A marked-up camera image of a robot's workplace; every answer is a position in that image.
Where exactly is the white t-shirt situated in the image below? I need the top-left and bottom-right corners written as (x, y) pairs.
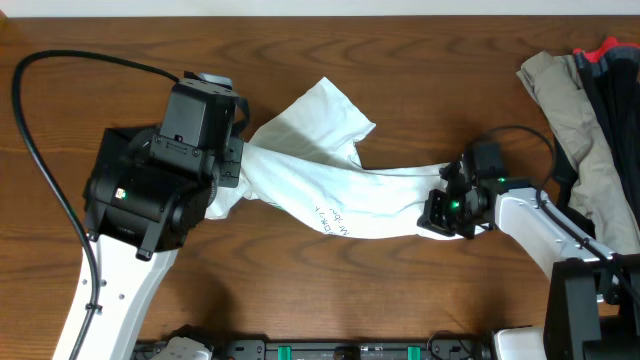
top-left (204, 76), bottom-right (494, 241)

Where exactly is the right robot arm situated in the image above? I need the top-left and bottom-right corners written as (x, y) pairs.
top-left (417, 159), bottom-right (639, 359)

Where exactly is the dark navy garment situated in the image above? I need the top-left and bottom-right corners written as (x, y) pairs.
top-left (554, 50), bottom-right (639, 235)

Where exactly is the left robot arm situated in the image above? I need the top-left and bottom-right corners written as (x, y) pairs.
top-left (54, 127), bottom-right (244, 359)

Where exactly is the red garment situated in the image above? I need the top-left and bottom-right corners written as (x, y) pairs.
top-left (573, 36), bottom-right (639, 63)

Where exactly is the grey khaki garment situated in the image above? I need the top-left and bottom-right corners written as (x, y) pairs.
top-left (517, 51), bottom-right (639, 254)

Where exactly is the folded black polo shirt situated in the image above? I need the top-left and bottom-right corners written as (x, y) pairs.
top-left (83, 125), bottom-right (159, 211)

